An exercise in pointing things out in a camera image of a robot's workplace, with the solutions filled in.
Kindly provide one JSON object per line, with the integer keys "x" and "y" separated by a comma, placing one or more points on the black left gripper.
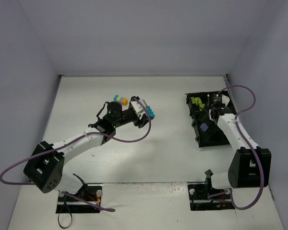
{"x": 139, "y": 118}

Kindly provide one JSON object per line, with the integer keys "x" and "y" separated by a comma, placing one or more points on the yellow small lego brick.
{"x": 124, "y": 101}

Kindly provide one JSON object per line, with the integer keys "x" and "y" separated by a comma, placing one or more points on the teal long lego brick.
{"x": 150, "y": 112}

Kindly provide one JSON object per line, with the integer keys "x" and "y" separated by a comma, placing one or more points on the lime green sloped lego brick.
{"x": 201, "y": 107}

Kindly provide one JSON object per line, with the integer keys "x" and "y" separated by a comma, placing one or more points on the purple square lego brick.
{"x": 204, "y": 127}

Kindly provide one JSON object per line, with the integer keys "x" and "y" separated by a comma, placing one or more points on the lime green rounded lego brick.
{"x": 196, "y": 100}

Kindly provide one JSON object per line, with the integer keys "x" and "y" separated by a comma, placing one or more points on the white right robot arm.
{"x": 250, "y": 165}

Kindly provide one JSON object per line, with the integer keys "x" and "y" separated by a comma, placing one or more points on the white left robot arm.
{"x": 45, "y": 169}

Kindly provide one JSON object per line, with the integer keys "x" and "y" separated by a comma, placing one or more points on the teal purple lego stack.
{"x": 118, "y": 98}

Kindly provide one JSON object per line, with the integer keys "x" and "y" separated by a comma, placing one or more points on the black four-compartment sorting bin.
{"x": 214, "y": 136}

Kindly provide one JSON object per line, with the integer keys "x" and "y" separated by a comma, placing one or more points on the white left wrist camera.
{"x": 139, "y": 107}

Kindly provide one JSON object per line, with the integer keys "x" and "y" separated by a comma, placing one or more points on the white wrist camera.
{"x": 139, "y": 107}
{"x": 225, "y": 100}

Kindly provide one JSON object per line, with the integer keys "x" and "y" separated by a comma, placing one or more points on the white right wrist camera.
{"x": 225, "y": 100}

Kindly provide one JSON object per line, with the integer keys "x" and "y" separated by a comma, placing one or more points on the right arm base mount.
{"x": 203, "y": 197}

